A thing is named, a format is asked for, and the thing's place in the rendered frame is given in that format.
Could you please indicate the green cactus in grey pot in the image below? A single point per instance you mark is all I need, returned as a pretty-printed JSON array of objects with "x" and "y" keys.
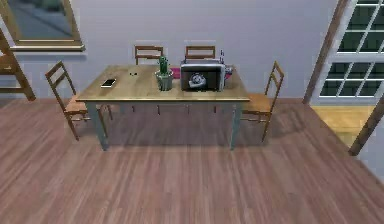
[{"x": 164, "y": 76}]

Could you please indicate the wooden chair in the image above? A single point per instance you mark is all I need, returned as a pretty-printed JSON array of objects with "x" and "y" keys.
[
  {"x": 148, "y": 52},
  {"x": 200, "y": 52},
  {"x": 263, "y": 101},
  {"x": 71, "y": 106}
]

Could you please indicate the grey laptop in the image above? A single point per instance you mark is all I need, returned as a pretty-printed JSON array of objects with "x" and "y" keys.
[{"x": 202, "y": 77}]

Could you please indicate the pink cloth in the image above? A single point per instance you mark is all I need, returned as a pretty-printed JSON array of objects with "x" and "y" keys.
[{"x": 175, "y": 73}]

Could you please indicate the wooden table with grey legs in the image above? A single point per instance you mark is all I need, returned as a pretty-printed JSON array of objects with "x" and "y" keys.
[{"x": 140, "y": 88}]

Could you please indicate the small black keys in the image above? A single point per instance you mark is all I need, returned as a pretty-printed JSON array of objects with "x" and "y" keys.
[{"x": 133, "y": 73}]

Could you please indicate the black phone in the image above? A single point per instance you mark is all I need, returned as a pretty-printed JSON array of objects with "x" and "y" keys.
[{"x": 108, "y": 83}]

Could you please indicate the wood-framed window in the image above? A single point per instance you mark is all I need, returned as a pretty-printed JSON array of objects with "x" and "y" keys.
[{"x": 41, "y": 23}]

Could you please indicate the white-framed window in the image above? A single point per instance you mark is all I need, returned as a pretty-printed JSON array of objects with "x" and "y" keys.
[{"x": 358, "y": 50}]

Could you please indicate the wooden shelf unit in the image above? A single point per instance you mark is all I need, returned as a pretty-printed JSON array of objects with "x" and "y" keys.
[{"x": 11, "y": 70}]

